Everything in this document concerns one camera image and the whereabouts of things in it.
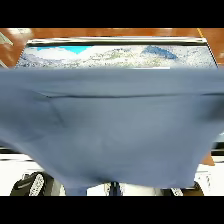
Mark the blue garment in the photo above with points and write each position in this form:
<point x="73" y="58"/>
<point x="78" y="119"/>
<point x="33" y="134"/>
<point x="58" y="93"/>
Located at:
<point x="110" y="133"/>

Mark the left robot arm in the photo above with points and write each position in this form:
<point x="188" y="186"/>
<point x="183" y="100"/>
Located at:
<point x="23" y="186"/>

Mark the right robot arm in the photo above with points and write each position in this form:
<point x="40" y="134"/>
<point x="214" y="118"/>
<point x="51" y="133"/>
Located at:
<point x="193" y="192"/>

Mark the silver frame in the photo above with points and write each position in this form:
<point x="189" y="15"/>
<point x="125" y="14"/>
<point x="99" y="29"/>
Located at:
<point x="13" y="163"/>

